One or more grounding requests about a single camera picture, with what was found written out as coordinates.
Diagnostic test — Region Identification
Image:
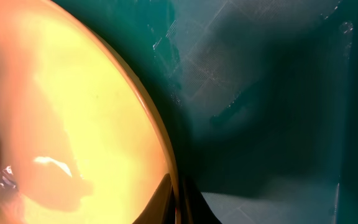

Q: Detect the yellow-green plate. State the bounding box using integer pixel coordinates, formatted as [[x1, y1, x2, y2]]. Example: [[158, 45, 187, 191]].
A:
[[0, 1, 183, 223]]

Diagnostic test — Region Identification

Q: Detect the blue plastic tray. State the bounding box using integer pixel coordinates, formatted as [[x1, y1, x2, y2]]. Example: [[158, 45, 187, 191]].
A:
[[57, 0, 358, 223]]

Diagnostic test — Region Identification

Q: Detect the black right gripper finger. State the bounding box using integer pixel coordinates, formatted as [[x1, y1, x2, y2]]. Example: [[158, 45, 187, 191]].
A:
[[134, 174, 221, 224]]

